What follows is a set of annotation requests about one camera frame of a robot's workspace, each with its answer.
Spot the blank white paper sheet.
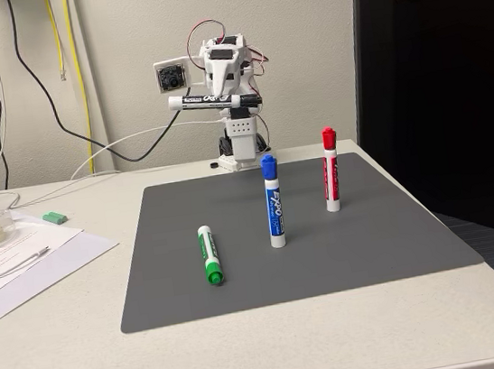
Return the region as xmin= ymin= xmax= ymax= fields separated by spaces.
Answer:
xmin=0 ymin=224 xmax=128 ymax=327

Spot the long yellow cable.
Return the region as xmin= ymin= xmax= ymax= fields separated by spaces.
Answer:
xmin=61 ymin=0 xmax=98 ymax=175

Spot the black dry-erase marker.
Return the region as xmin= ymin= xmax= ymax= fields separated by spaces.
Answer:
xmin=166 ymin=84 xmax=264 ymax=118

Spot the green dry-erase marker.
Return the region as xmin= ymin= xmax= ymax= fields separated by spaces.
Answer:
xmin=196 ymin=223 xmax=227 ymax=289

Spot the white charging cable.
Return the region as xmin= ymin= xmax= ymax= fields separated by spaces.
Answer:
xmin=0 ymin=245 xmax=54 ymax=284

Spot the thick black cable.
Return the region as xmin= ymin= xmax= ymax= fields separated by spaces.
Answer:
xmin=6 ymin=0 xmax=188 ymax=178

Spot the white boxed gripper camera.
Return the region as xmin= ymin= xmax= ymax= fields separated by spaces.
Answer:
xmin=153 ymin=54 xmax=196 ymax=95

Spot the short yellow cable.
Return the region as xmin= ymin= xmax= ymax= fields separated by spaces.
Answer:
xmin=43 ymin=0 xmax=69 ymax=82

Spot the grey rubber mat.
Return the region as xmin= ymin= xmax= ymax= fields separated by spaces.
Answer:
xmin=100 ymin=136 xmax=489 ymax=335

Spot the thin white table cable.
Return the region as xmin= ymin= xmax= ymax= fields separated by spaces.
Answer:
xmin=9 ymin=168 xmax=126 ymax=210

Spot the white wall trim strip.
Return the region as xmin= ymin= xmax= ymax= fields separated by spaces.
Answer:
xmin=67 ymin=0 xmax=117 ymax=175

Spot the thick white cable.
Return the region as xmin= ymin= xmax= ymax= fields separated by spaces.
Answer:
xmin=65 ymin=115 xmax=229 ymax=180

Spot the printed white paper sheet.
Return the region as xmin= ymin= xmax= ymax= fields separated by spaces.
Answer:
xmin=0 ymin=201 xmax=91 ymax=285

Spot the blue dry-erase marker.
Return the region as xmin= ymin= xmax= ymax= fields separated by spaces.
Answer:
xmin=259 ymin=153 xmax=291 ymax=250

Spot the small green block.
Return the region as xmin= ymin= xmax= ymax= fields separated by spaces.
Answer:
xmin=42 ymin=208 xmax=70 ymax=226

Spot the red dry-erase marker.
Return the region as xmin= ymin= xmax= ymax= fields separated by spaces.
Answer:
xmin=315 ymin=125 xmax=349 ymax=214

